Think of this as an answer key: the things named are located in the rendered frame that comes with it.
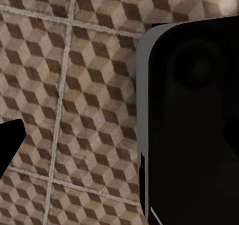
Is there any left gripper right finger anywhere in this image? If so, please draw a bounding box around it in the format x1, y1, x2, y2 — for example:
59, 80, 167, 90
223, 118, 239, 158

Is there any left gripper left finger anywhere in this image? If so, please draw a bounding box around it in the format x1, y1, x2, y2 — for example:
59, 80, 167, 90
0, 118, 26, 178

